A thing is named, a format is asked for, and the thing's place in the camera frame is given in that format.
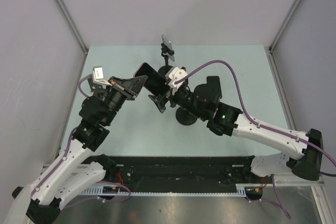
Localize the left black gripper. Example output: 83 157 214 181
101 74 147 125

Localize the purple phone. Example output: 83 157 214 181
133 62 169 96

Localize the black stand holding white phone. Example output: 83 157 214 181
158 57 172 76

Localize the black stand holding purple phone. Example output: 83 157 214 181
175 108 197 126

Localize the white silver phone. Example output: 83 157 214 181
161 35 175 62

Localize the rusty base phone stand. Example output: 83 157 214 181
88 77 104 97

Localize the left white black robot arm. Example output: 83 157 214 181
5 75 147 223

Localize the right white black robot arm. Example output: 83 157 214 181
145 76 322 183

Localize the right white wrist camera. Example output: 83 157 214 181
165 67 187 89

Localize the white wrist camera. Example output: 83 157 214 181
92 66 109 88
165 67 187 89

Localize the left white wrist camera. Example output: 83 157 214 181
92 66 109 88

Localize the white slotted cable duct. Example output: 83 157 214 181
79 185 265 197

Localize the left aluminium frame post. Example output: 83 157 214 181
54 0 88 55

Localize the aluminium frame post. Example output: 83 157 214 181
268 0 303 53
54 0 88 55

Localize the right aluminium frame post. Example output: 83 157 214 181
268 0 303 53

